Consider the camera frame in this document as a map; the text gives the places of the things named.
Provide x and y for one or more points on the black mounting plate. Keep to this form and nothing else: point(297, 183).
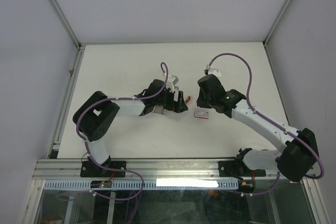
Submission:
point(90, 169)
point(238, 170)

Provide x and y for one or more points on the red white staple box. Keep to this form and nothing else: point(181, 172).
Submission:
point(201, 114)

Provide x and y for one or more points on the left aluminium frame post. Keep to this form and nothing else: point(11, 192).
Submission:
point(65, 23)

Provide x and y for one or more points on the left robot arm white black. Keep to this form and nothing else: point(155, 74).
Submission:
point(96, 115)

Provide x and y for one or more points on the staple box tray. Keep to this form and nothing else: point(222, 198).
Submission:
point(160, 110)

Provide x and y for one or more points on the right aluminium frame post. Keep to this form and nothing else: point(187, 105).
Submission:
point(285, 6)

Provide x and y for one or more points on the grey slotted cable duct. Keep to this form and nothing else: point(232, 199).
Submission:
point(151, 184)

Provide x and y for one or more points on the pink white mini stapler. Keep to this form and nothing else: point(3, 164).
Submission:
point(189, 99)

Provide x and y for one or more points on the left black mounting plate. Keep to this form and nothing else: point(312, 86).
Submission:
point(90, 169)

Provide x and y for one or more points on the aluminium frame post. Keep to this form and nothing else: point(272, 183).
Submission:
point(65, 23)
point(285, 6)

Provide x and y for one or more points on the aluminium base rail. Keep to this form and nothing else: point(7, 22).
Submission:
point(199, 168)

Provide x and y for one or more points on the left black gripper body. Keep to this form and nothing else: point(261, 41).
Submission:
point(166, 100)

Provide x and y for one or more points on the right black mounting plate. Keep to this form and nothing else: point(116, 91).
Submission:
point(238, 170)

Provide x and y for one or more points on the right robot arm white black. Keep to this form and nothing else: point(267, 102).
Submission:
point(295, 151)

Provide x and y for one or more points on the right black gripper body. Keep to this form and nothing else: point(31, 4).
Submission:
point(204, 101)

